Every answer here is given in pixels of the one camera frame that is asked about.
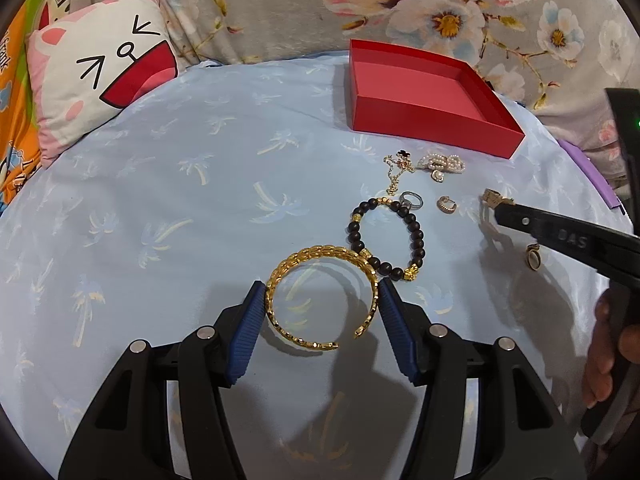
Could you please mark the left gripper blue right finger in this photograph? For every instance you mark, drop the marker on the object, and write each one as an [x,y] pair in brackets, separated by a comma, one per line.
[434,357]

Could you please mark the red cardboard box tray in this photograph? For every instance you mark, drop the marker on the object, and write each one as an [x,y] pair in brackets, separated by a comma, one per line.
[416,94]

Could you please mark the cat face cushion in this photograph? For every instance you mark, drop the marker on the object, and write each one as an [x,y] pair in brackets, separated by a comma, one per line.
[85,68]

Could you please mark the grey floral blanket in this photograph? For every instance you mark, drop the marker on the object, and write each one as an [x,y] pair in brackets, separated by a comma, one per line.
[557,57]

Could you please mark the colourful cartoon bedsheet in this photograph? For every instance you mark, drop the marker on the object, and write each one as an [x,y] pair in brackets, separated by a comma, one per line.
[20,151]

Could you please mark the gold hoop earring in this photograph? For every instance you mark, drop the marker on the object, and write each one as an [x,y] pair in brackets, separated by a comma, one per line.
[446,205]

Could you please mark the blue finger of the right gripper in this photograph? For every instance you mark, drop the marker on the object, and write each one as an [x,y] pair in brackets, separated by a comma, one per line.
[560,232]

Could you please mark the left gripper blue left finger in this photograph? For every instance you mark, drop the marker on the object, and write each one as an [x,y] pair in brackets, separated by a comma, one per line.
[212,358]

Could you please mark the right hand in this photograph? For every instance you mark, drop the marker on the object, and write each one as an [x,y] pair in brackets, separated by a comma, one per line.
[597,380]

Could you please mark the light blue palm sheet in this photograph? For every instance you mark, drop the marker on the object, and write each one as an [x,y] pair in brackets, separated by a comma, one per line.
[153,224]

